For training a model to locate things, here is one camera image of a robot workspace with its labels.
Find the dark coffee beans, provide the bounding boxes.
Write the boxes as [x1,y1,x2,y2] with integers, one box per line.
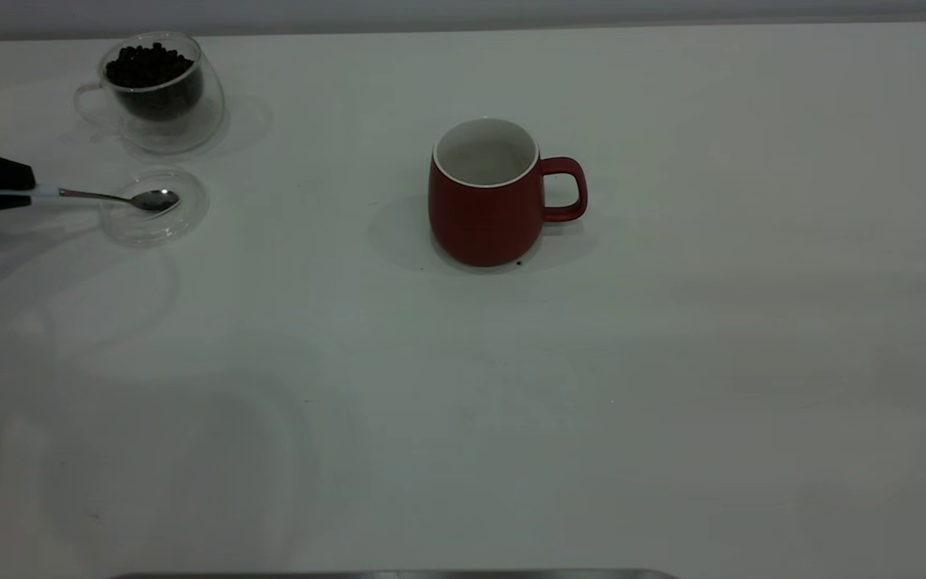
[105,42,203,123]

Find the spoon with pale blue handle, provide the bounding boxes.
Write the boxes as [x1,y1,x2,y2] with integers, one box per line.
[0,185,182,214]

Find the red ceramic mug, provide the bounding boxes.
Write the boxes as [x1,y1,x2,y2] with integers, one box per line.
[428,117,589,268]

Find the clear round glass lid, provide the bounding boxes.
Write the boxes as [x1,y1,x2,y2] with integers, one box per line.
[99,165,211,247]

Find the clear glass cup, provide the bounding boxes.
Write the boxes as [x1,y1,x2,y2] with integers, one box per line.
[73,31,227,155]

